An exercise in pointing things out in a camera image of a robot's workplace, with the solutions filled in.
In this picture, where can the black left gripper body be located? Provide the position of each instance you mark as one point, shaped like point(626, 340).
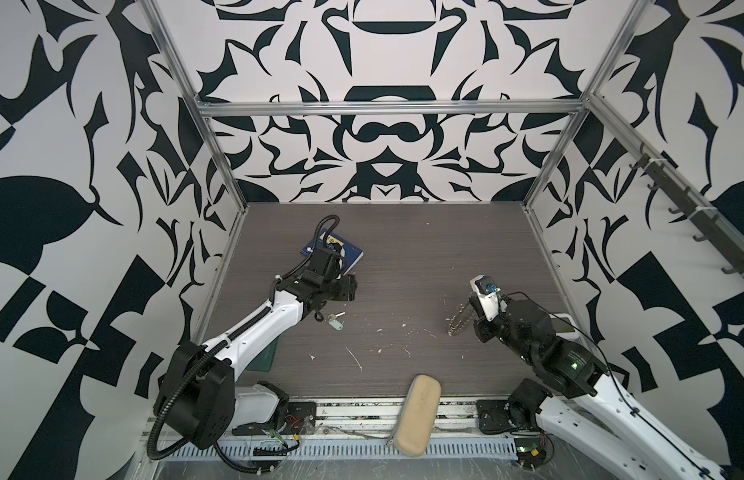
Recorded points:
point(341, 289)

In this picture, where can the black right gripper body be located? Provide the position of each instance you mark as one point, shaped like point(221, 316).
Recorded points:
point(487, 328)

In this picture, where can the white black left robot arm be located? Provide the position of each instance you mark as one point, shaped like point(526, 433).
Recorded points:
point(197, 403)

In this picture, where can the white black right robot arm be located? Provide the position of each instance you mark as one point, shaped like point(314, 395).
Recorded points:
point(575, 397)

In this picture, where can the blue notebook with yellow label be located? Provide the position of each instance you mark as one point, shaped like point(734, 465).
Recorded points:
point(351, 253)

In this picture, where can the white digital scale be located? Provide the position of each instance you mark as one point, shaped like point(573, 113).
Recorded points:
point(565, 327)

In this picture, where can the green case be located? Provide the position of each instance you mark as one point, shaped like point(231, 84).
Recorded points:
point(263, 361)

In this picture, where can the beige oblong pouch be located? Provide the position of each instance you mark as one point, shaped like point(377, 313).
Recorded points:
point(417, 417)

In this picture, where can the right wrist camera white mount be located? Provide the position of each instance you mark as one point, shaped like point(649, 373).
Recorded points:
point(486, 298)

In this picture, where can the perforated white cable tray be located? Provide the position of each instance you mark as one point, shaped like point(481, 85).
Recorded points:
point(323, 449)

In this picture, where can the black wall hook rail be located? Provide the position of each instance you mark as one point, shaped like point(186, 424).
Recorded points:
point(712, 225)

